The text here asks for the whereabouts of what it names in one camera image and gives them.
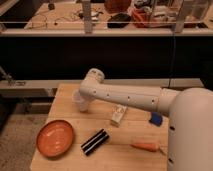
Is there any right metal post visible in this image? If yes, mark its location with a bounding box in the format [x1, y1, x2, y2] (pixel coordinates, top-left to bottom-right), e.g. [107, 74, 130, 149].
[174, 0, 193, 33]

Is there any metal rail beam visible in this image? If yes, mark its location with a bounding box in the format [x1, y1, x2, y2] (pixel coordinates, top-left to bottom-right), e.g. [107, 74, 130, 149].
[0, 78, 203, 98]

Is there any dark red container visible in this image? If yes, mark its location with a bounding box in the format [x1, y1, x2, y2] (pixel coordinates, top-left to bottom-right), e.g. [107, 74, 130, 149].
[104, 0, 131, 13]

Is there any black white striped block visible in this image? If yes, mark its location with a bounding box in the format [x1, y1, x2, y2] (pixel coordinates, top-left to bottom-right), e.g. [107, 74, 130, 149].
[81, 129, 109, 156]

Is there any blue hanging cable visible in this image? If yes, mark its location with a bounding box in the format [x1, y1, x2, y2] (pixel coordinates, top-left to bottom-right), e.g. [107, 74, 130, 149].
[165, 29, 177, 89]

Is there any black case on bench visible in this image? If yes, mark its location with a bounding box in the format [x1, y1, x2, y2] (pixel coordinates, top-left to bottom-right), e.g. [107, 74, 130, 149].
[107, 13, 131, 28]

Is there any orange plate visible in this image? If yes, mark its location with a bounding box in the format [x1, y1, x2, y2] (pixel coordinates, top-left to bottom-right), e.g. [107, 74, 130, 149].
[36, 120, 74, 158]

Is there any orange carrot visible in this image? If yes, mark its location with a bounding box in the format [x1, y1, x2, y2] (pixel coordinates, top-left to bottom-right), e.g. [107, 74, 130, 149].
[131, 143, 164, 154]

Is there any left metal post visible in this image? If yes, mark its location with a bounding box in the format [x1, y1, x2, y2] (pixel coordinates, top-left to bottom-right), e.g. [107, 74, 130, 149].
[82, 0, 93, 34]

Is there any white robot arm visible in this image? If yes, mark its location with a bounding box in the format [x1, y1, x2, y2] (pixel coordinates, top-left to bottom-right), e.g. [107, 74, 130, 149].
[79, 68, 213, 171]

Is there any blue sponge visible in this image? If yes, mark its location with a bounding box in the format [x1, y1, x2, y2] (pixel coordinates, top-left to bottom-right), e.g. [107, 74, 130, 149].
[149, 112, 163, 127]

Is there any white bottle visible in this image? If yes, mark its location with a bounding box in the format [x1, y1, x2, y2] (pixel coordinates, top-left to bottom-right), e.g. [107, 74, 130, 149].
[110, 104, 127, 126]

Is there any metal post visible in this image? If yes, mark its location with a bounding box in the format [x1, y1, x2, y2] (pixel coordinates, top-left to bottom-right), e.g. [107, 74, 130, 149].
[82, 0, 93, 34]
[174, 0, 193, 33]

